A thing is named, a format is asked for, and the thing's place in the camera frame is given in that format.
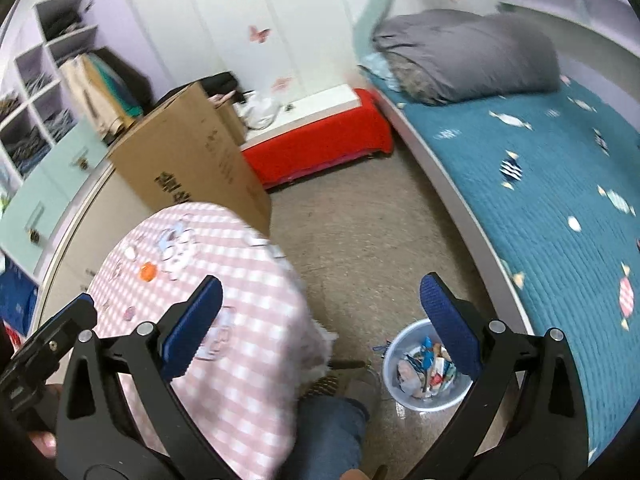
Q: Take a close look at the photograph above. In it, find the grey patterned pillow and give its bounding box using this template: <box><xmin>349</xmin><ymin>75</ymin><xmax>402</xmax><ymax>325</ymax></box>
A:
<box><xmin>392</xmin><ymin>55</ymin><xmax>451</xmax><ymax>106</ymax></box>

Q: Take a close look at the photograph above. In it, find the white cube shelf unit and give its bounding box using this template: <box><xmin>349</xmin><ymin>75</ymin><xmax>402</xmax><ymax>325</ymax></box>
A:
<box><xmin>0</xmin><ymin>0</ymin><xmax>101</xmax><ymax>181</ymax></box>

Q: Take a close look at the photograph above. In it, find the beige flat carton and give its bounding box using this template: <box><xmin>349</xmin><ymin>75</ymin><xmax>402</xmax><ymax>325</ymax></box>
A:
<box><xmin>59</xmin><ymin>55</ymin><xmax>133</xmax><ymax>136</ymax></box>

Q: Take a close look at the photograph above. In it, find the mint bed headboard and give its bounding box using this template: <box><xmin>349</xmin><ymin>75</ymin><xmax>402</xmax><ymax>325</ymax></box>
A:
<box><xmin>352</xmin><ymin>0</ymin><xmax>398</xmax><ymax>56</ymax></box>

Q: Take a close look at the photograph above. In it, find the person's left hand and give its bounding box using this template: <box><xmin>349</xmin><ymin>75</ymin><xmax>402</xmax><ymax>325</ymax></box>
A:
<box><xmin>29</xmin><ymin>432</ymin><xmax>57</xmax><ymax>458</ymax></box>

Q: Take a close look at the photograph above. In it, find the teal cloth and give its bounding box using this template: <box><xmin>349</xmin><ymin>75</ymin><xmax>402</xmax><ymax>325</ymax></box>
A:
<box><xmin>92</xmin><ymin>55</ymin><xmax>146</xmax><ymax>118</ymax></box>

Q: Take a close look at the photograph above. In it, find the blue storage box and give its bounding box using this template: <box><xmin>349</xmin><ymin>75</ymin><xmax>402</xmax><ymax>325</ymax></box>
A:
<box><xmin>0</xmin><ymin>265</ymin><xmax>40</xmax><ymax>333</ymax></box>

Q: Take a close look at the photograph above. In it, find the person's blue jeans leg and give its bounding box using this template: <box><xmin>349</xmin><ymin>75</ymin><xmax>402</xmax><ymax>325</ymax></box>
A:
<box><xmin>287</xmin><ymin>395</ymin><xmax>371</xmax><ymax>480</ymax></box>

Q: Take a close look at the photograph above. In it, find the clear white plastic bag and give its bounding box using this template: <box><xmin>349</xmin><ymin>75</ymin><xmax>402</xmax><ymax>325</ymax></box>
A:
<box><xmin>242</xmin><ymin>91</ymin><xmax>281</xmax><ymax>131</ymax></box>

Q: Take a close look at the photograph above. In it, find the white bed frame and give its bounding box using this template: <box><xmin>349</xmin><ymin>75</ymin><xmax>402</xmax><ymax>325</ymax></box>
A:
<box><xmin>357</xmin><ymin>65</ymin><xmax>596</xmax><ymax>466</ymax></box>

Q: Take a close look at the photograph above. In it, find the mint drawer cabinet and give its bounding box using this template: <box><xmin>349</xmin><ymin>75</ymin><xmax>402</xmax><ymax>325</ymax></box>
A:
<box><xmin>0</xmin><ymin>120</ymin><xmax>113</xmax><ymax>281</ymax></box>

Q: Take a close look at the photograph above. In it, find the pink checkered tablecloth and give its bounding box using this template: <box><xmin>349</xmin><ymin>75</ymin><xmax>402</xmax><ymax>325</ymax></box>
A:
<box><xmin>87</xmin><ymin>202</ymin><xmax>341</xmax><ymax>480</ymax></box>

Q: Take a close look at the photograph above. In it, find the grey duvet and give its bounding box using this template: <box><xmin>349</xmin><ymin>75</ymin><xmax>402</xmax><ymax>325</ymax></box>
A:
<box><xmin>372</xmin><ymin>10</ymin><xmax>561</xmax><ymax>106</ymax></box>

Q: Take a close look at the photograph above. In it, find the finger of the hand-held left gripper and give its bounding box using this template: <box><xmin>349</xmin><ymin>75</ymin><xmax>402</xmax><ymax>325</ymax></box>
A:
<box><xmin>30</xmin><ymin>294</ymin><xmax>98</xmax><ymax>356</ymax></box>

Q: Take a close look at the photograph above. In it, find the teal patterned bed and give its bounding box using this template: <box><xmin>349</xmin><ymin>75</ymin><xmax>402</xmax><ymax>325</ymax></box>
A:
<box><xmin>362</xmin><ymin>65</ymin><xmax>640</xmax><ymax>463</ymax></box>

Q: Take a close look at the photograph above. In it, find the brown cardboard box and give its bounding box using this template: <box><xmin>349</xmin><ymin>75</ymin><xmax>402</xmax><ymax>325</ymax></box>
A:
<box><xmin>107</xmin><ymin>81</ymin><xmax>273</xmax><ymax>236</ymax></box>

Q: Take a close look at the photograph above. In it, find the white wardrobe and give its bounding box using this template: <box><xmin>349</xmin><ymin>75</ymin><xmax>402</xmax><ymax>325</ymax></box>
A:
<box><xmin>117</xmin><ymin>0</ymin><xmax>381</xmax><ymax>106</ymax></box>

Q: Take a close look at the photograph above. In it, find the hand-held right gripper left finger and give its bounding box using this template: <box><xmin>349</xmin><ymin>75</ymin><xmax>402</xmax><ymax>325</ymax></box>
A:
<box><xmin>54</xmin><ymin>276</ymin><xmax>236</xmax><ymax>480</ymax></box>

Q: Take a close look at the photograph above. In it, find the pale blue waste bin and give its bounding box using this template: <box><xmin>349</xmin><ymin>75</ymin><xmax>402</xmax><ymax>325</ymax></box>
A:
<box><xmin>382</xmin><ymin>317</ymin><xmax>473</xmax><ymax>413</ymax></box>

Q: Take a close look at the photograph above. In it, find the red storage bench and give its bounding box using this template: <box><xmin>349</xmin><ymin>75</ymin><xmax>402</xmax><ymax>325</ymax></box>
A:
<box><xmin>239</xmin><ymin>84</ymin><xmax>393</xmax><ymax>191</ymax></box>

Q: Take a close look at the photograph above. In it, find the pile of wrappers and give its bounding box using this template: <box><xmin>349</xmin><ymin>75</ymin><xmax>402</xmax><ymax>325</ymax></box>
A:
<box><xmin>397</xmin><ymin>335</ymin><xmax>458</xmax><ymax>401</ymax></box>

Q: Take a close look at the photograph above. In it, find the grey slipper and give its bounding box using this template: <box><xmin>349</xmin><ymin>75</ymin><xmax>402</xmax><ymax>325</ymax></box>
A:
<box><xmin>345</xmin><ymin>377</ymin><xmax>383</xmax><ymax>413</ymax></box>

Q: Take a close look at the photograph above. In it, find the dark cloth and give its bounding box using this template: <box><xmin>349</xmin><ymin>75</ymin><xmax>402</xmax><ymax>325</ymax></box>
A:
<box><xmin>95</xmin><ymin>47</ymin><xmax>153</xmax><ymax>108</ymax></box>

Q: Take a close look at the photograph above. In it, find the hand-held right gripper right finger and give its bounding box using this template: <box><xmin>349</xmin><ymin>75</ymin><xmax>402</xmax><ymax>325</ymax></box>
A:
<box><xmin>415</xmin><ymin>273</ymin><xmax>593</xmax><ymax>480</ymax></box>

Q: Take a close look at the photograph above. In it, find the black bag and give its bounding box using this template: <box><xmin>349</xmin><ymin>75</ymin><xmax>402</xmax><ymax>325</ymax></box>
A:
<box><xmin>200</xmin><ymin>72</ymin><xmax>241</xmax><ymax>101</ymax></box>

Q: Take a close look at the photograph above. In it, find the light blue pillow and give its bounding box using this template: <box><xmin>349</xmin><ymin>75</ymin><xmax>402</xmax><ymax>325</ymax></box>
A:
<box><xmin>360</xmin><ymin>52</ymin><xmax>396</xmax><ymax>81</ymax></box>

